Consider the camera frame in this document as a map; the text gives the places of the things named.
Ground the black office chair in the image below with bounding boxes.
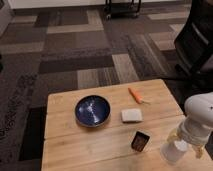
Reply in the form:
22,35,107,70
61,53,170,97
168,0,213,91

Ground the small dark brown box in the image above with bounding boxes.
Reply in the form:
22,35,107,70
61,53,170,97
131,131,150,152

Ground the orange carrot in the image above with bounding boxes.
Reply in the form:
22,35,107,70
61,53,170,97
128,88,143,104

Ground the white rectangular eraser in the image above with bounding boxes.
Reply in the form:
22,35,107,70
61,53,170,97
121,109,143,122

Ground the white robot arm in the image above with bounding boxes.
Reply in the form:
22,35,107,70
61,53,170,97
167,92,213,158

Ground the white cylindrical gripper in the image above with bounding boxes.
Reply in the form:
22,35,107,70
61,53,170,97
167,119,211,158

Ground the dark blue ceramic bowl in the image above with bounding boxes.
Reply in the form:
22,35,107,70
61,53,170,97
75,95,111,127

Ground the white ceramic cup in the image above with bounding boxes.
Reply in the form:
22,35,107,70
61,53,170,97
161,140,188,164

